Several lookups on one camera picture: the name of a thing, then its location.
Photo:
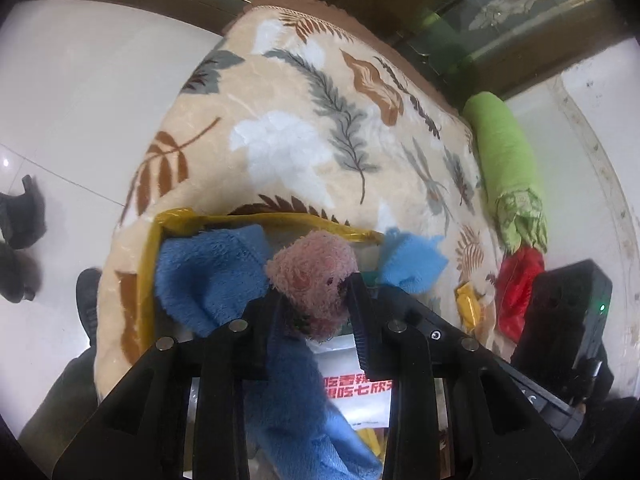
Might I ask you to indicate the green pillow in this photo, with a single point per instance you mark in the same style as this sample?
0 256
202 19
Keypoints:
500 150

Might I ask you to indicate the person's black shoe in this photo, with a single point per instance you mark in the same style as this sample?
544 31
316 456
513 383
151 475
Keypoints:
89 305

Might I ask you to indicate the black heeled boot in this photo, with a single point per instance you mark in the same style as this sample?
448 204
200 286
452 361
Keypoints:
17 272
22 210

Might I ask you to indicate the leaf print blanket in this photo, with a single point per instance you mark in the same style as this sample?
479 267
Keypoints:
300 135

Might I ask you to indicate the dark glass door cabinet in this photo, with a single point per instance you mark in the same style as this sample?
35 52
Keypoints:
500 25

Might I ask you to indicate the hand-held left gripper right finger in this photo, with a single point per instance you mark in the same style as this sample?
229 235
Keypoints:
361 325

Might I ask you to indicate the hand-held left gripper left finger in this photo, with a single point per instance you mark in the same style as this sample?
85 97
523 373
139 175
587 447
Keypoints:
265 340

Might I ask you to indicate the white packet red print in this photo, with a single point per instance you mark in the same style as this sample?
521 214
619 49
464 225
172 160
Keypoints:
350 405

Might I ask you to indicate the red plastic bag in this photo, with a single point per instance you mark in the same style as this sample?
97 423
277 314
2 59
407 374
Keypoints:
520 285

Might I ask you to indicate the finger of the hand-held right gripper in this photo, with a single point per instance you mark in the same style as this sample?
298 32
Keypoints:
436 327

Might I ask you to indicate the yellow packet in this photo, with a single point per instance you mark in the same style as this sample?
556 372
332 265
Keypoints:
468 307

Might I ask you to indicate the yellow plastic basket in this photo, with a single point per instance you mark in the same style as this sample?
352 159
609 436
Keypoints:
210 217

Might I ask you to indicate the person's dark trouser leg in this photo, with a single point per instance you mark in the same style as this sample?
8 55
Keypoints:
65 395

